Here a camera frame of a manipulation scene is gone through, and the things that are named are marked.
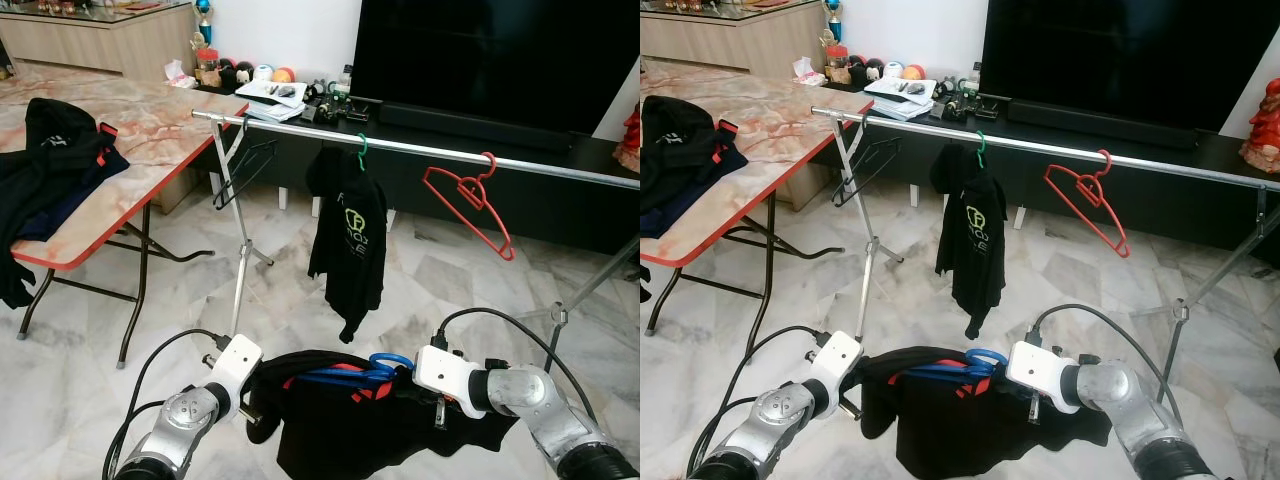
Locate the black shirt red trim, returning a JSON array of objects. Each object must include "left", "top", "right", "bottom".
[
  {"left": 245, "top": 350, "right": 521, "bottom": 480},
  {"left": 858, "top": 345, "right": 1113, "bottom": 480}
]

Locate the blue plastic hanger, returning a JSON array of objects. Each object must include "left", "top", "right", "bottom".
[
  {"left": 905, "top": 347, "right": 1011, "bottom": 386},
  {"left": 295, "top": 352, "right": 414, "bottom": 389}
]

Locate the red plastic hanger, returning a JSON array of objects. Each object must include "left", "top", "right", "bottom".
[
  {"left": 421, "top": 152, "right": 517, "bottom": 263},
  {"left": 1043, "top": 150, "right": 1131, "bottom": 259}
]

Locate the black t-shirt yellow-green logo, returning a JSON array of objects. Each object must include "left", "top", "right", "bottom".
[
  {"left": 306, "top": 145, "right": 389, "bottom": 344},
  {"left": 930, "top": 142, "right": 1009, "bottom": 341}
]

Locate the long black tv console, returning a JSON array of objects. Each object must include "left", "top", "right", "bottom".
[
  {"left": 820, "top": 85, "right": 1280, "bottom": 251},
  {"left": 195, "top": 85, "right": 641, "bottom": 256}
]

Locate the silver metal clothes rack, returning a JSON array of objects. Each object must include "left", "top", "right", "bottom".
[
  {"left": 810, "top": 104, "right": 1280, "bottom": 406},
  {"left": 190, "top": 108, "right": 641, "bottom": 376}
]

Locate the black soundbar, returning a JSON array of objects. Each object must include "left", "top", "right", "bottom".
[
  {"left": 378, "top": 100, "right": 576, "bottom": 151},
  {"left": 1008, "top": 98, "right": 1196, "bottom": 149}
]

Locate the black hoodie white logo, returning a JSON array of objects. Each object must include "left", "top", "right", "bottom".
[
  {"left": 640, "top": 95, "right": 749, "bottom": 301},
  {"left": 0, "top": 98, "right": 131, "bottom": 309}
]

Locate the red gold deity figurine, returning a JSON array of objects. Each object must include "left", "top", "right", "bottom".
[
  {"left": 615, "top": 103, "right": 641, "bottom": 173},
  {"left": 1238, "top": 78, "right": 1280, "bottom": 174}
]

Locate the large black television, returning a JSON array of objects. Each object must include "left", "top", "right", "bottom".
[
  {"left": 350, "top": 0, "right": 641, "bottom": 136},
  {"left": 980, "top": 0, "right": 1280, "bottom": 136}
]

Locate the light wood sideboard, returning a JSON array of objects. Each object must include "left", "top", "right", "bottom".
[
  {"left": 0, "top": 2, "right": 206, "bottom": 83},
  {"left": 640, "top": 0, "right": 831, "bottom": 76}
]

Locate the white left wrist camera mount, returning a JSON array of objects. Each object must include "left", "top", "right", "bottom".
[
  {"left": 205, "top": 334, "right": 264, "bottom": 403},
  {"left": 812, "top": 330, "right": 864, "bottom": 399}
]

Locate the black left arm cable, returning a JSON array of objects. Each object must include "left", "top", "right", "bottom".
[
  {"left": 685, "top": 325, "right": 826, "bottom": 480},
  {"left": 100, "top": 328, "right": 223, "bottom": 480}
]

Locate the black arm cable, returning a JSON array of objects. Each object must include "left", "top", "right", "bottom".
[
  {"left": 100, "top": 328, "right": 223, "bottom": 480},
  {"left": 685, "top": 325, "right": 826, "bottom": 480},
  {"left": 1030, "top": 302, "right": 1186, "bottom": 406},
  {"left": 438, "top": 306, "right": 601, "bottom": 426}
]

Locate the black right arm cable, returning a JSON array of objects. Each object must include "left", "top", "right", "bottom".
[
  {"left": 438, "top": 306, "right": 601, "bottom": 426},
  {"left": 1030, "top": 302, "right": 1186, "bottom": 406}
]

